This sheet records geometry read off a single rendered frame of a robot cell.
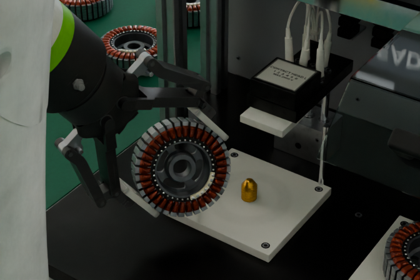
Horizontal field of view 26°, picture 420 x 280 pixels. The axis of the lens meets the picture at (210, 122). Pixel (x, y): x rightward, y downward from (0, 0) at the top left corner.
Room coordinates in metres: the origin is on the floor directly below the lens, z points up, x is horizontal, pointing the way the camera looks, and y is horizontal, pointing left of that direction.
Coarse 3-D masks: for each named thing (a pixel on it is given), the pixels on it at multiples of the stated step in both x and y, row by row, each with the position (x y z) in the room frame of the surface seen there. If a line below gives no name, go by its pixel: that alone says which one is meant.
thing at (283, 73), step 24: (264, 72) 0.94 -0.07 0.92; (288, 72) 0.94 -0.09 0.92; (312, 72) 0.94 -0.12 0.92; (336, 72) 0.98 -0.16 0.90; (264, 96) 0.91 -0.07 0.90; (288, 96) 0.90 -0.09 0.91; (312, 96) 0.92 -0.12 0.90; (240, 120) 0.91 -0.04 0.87; (264, 120) 0.90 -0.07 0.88; (288, 120) 0.89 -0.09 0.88
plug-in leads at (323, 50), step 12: (312, 12) 1.01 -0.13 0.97; (288, 24) 0.99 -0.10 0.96; (312, 24) 1.02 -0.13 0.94; (288, 36) 0.99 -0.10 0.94; (312, 36) 1.03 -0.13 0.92; (288, 48) 0.99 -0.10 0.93; (312, 48) 1.02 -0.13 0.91; (324, 48) 0.98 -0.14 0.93; (288, 60) 0.99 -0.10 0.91; (300, 60) 0.97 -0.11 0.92; (324, 60) 0.98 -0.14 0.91
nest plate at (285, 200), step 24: (240, 168) 0.93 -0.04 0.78; (264, 168) 0.93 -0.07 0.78; (216, 192) 0.88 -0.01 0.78; (240, 192) 0.88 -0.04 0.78; (264, 192) 0.88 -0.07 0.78; (288, 192) 0.88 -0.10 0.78; (312, 192) 0.88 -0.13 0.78; (192, 216) 0.84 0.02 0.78; (216, 216) 0.84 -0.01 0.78; (240, 216) 0.84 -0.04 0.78; (264, 216) 0.84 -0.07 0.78; (288, 216) 0.84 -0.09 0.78; (240, 240) 0.79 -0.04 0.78; (264, 240) 0.79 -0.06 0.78; (288, 240) 0.80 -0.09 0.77
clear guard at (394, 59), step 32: (416, 32) 0.78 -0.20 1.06; (384, 64) 0.72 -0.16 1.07; (416, 64) 0.72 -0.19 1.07; (352, 96) 0.68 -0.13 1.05; (384, 96) 0.67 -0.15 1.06; (416, 96) 0.66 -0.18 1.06; (352, 128) 0.66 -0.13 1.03; (384, 128) 0.65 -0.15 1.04; (416, 128) 0.64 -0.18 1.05; (352, 160) 0.64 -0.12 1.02; (384, 160) 0.63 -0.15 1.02; (416, 160) 0.62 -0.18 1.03; (416, 192) 0.60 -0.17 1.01
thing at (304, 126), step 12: (312, 120) 0.98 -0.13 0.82; (288, 132) 0.98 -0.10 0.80; (300, 132) 0.97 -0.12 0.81; (312, 132) 0.96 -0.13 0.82; (276, 144) 0.99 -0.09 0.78; (288, 144) 0.98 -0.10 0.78; (300, 144) 0.97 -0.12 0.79; (312, 144) 0.96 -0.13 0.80; (300, 156) 0.97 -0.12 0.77; (312, 156) 0.96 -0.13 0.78
